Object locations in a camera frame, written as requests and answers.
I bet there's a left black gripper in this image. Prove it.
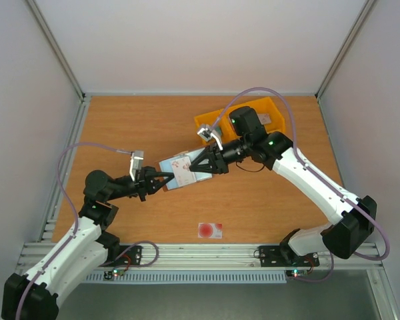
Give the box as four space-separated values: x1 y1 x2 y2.
106 166 175 201

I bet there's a brown leather card holder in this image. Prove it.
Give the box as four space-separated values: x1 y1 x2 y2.
157 147 213 191

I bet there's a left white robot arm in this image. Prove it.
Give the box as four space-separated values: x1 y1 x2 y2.
1 167 174 319

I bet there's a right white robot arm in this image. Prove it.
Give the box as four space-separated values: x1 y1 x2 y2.
189 106 377 264

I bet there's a grey white card stack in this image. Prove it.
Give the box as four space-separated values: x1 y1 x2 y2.
258 113 272 125

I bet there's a yellow three-compartment bin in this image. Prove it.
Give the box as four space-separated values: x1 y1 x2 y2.
193 96 286 147

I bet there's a left circuit board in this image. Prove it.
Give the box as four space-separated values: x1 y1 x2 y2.
103 269 125 281

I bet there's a circuit board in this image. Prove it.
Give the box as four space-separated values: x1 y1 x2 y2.
103 269 125 281
286 269 309 279

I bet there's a right circuit board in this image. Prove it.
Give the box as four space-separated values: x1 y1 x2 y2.
286 269 309 279

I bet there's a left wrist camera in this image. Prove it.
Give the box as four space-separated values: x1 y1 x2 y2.
129 150 144 182

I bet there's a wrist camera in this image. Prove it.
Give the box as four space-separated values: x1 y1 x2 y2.
129 150 144 182
197 124 223 151

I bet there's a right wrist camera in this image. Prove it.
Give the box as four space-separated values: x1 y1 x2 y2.
197 124 223 151

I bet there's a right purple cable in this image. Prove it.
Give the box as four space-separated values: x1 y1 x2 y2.
210 87 391 285

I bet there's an aluminium front rail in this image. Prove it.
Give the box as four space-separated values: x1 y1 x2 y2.
15 242 383 273

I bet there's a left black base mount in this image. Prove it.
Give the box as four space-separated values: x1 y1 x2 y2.
101 245 142 267

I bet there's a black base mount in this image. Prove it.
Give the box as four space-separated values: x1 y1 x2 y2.
101 245 142 267
257 245 320 267

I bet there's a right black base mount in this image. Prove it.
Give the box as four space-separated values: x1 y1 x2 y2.
257 245 320 267

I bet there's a grey slotted cable duct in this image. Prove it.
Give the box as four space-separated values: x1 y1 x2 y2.
83 270 287 285

